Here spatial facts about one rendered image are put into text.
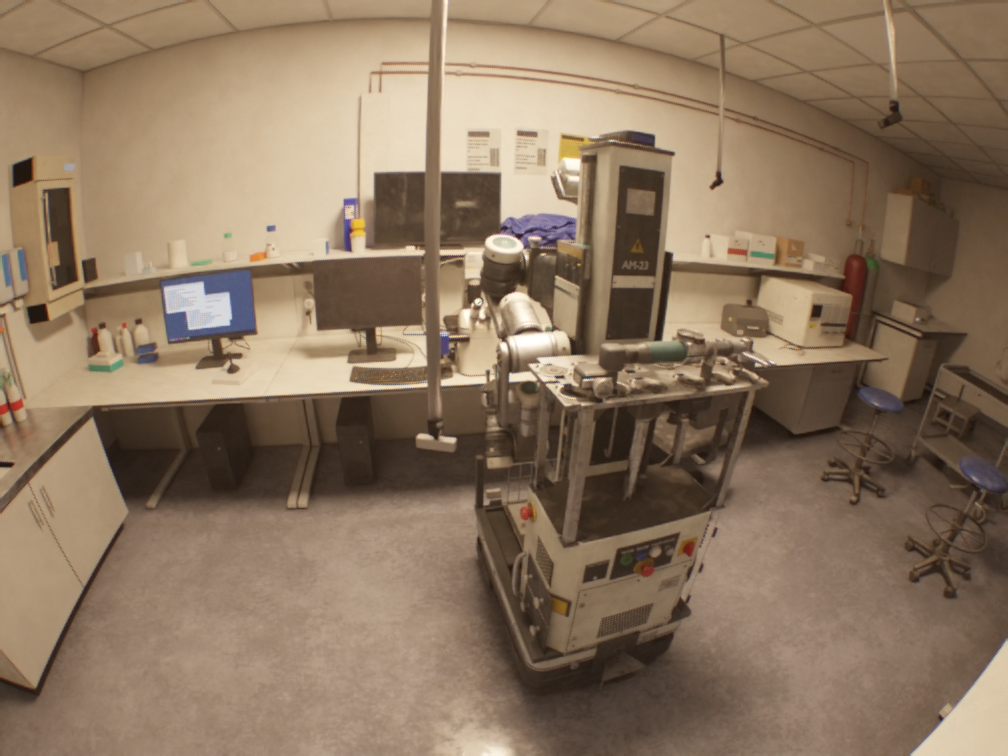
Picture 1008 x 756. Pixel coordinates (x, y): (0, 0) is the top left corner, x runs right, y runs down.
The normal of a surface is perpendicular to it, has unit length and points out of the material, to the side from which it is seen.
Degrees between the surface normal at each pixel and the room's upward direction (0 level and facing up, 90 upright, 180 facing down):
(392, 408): 90
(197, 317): 86
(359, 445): 90
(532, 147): 90
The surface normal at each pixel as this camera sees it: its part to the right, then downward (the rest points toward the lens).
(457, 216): 0.22, 0.32
